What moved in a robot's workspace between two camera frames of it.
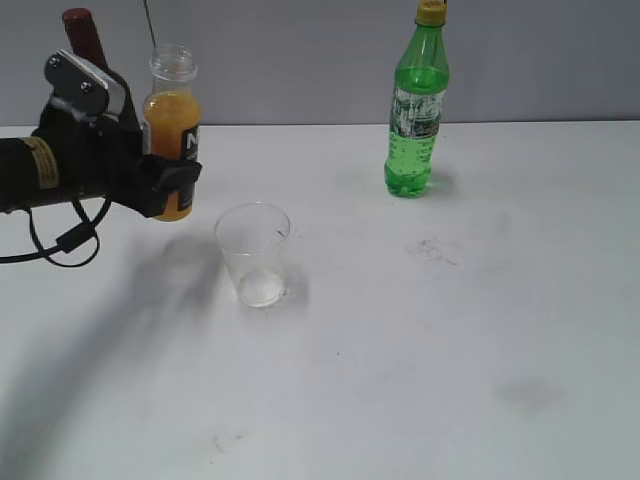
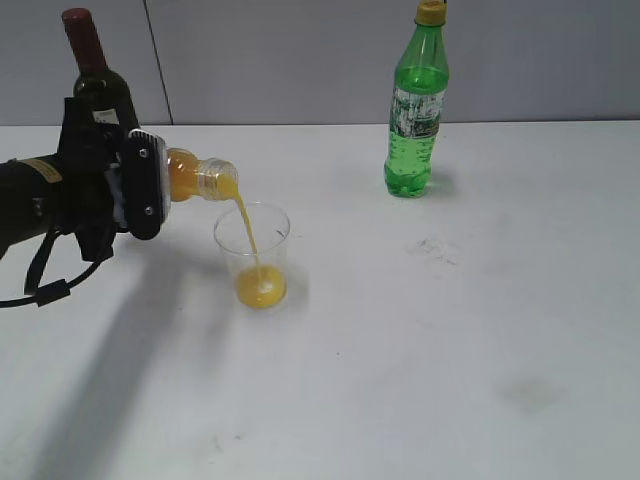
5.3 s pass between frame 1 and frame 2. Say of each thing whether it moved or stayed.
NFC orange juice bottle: moved
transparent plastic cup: stayed
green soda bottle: stayed
